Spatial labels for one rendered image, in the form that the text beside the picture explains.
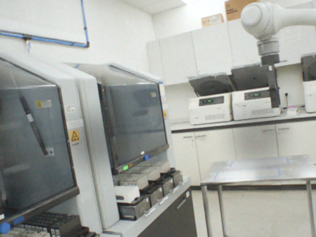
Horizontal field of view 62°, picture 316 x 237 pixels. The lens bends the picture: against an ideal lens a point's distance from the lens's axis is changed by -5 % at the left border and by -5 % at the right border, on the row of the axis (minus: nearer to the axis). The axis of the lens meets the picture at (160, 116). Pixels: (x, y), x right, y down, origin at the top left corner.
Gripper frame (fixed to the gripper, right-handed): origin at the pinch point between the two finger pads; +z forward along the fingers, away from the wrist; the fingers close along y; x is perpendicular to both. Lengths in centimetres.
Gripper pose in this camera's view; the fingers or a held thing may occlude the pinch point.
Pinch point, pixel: (276, 103)
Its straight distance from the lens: 120.8
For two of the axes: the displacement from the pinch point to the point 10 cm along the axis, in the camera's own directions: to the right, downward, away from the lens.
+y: 4.4, -1.1, 8.9
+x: -8.8, 1.1, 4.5
